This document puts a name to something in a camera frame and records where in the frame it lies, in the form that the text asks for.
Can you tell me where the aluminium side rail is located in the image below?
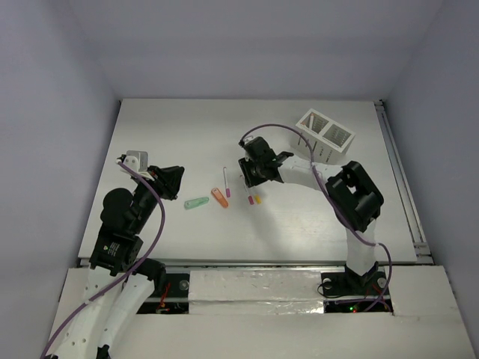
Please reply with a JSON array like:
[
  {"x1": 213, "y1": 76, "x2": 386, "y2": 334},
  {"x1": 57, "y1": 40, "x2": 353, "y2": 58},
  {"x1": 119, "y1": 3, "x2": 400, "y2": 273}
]
[{"x1": 374, "y1": 100, "x2": 435, "y2": 266}]

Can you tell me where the orange utility knife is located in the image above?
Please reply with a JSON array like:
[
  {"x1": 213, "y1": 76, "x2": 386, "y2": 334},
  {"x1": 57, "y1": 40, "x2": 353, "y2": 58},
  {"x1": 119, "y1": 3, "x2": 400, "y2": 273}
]
[{"x1": 211, "y1": 188, "x2": 229, "y2": 209}]

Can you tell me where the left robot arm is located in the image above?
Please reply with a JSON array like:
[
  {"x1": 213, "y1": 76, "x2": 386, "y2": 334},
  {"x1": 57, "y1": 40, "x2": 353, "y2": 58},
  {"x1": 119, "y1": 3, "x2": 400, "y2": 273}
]
[{"x1": 41, "y1": 160, "x2": 184, "y2": 358}]

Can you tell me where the purple capped white marker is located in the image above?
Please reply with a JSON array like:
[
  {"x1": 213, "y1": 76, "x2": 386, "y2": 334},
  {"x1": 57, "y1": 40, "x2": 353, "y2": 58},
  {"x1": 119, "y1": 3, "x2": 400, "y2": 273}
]
[{"x1": 222, "y1": 167, "x2": 231, "y2": 198}]

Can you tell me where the white slotted organizer box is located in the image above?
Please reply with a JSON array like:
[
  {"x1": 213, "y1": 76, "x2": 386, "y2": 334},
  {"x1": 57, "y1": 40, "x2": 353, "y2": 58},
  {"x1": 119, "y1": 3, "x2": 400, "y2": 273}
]
[{"x1": 295, "y1": 108, "x2": 356, "y2": 165}]

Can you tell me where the green utility knife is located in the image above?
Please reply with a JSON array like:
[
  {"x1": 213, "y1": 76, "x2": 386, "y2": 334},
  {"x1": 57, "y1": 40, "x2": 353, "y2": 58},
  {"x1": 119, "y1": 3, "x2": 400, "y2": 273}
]
[{"x1": 183, "y1": 196, "x2": 210, "y2": 210}]

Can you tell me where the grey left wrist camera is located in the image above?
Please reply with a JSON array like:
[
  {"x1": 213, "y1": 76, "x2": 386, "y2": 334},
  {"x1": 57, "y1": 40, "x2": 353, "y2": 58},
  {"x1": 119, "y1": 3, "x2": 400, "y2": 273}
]
[{"x1": 115, "y1": 150, "x2": 148, "y2": 173}]

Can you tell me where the pink capped white marker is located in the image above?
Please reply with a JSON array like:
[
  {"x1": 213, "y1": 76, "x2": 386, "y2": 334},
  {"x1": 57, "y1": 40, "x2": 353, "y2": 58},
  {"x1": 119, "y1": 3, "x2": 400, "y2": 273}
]
[{"x1": 243, "y1": 183, "x2": 254, "y2": 205}]

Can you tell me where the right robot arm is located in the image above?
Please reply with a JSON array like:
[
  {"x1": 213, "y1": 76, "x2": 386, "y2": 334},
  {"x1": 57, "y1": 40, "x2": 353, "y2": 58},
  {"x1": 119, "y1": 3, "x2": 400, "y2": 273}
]
[{"x1": 239, "y1": 137, "x2": 384, "y2": 298}]

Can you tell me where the white foam front block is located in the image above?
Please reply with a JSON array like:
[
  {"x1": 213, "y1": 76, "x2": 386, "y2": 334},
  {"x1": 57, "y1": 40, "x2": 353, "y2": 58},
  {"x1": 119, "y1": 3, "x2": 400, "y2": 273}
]
[{"x1": 188, "y1": 269, "x2": 324, "y2": 315}]

